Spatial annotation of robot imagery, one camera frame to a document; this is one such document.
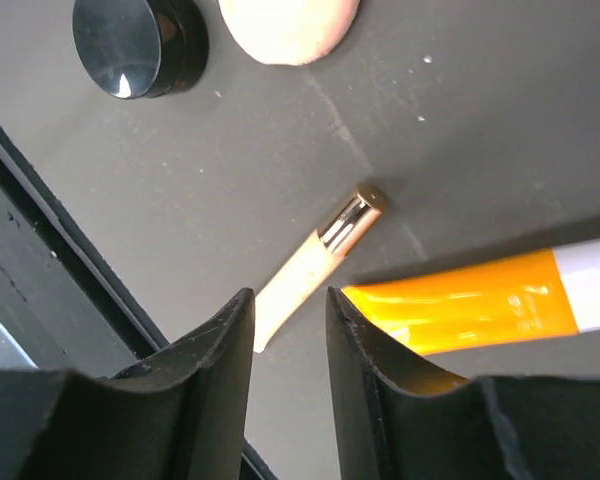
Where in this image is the black round compact jar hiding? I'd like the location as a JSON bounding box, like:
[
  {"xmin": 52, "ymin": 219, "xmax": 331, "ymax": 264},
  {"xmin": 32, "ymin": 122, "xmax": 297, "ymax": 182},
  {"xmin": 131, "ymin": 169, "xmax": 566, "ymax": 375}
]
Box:
[{"xmin": 72, "ymin": 0, "xmax": 209, "ymax": 100}]

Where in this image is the orange cream tube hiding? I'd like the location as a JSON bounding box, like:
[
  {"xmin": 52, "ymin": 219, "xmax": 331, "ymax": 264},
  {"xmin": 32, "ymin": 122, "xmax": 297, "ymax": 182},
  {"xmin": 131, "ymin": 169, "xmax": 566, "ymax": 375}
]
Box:
[{"xmin": 342, "ymin": 239, "xmax": 600, "ymax": 355}]

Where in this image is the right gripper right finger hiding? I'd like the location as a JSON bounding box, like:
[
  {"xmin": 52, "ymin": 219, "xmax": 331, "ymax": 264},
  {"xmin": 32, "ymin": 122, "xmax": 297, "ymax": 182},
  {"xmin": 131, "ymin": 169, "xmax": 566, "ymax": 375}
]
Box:
[{"xmin": 325, "ymin": 289, "xmax": 600, "ymax": 479}]

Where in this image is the slim beige concealer tube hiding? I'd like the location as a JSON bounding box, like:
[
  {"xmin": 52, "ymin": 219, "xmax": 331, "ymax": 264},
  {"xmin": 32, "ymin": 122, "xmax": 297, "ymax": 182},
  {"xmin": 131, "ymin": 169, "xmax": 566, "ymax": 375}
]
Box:
[{"xmin": 253, "ymin": 184, "xmax": 387, "ymax": 353}]

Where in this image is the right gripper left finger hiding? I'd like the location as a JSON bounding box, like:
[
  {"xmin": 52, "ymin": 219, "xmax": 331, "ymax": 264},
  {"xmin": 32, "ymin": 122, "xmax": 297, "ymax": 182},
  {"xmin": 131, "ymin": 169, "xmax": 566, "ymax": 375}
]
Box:
[{"xmin": 0, "ymin": 288, "xmax": 255, "ymax": 479}]

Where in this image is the pink makeup sponge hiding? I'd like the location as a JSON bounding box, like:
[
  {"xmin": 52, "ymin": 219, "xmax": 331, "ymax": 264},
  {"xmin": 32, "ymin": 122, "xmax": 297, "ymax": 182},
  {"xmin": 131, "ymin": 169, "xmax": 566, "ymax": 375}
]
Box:
[{"xmin": 218, "ymin": 0, "xmax": 360, "ymax": 66}]

